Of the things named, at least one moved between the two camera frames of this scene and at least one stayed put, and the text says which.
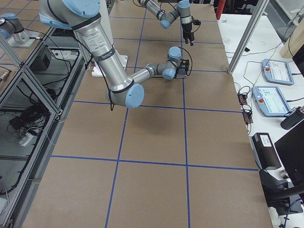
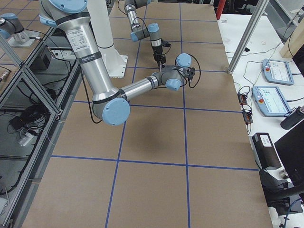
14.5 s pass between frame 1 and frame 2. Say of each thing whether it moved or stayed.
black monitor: stayed
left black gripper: moved
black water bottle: stayed
